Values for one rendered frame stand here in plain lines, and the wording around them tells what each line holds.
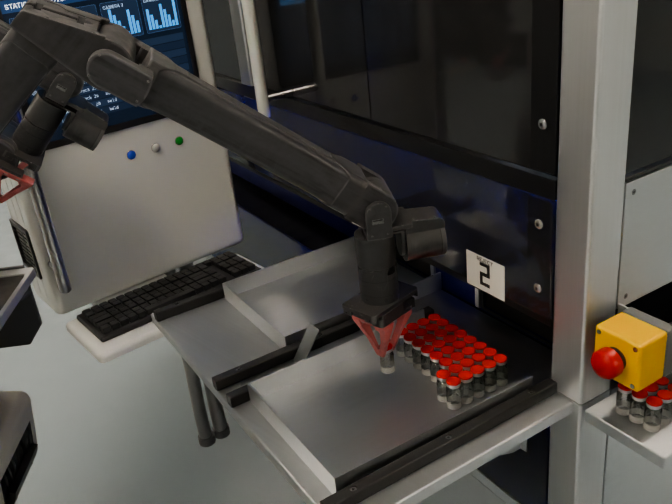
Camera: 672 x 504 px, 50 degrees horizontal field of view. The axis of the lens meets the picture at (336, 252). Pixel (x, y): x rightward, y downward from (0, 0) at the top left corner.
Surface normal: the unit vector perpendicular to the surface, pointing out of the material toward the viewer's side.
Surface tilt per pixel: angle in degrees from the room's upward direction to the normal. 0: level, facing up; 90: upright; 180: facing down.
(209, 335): 0
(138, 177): 90
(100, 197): 90
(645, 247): 90
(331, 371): 0
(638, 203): 90
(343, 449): 0
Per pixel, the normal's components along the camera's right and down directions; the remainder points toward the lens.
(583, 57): -0.84, 0.31
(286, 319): -0.11, -0.90
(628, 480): 0.53, 0.32
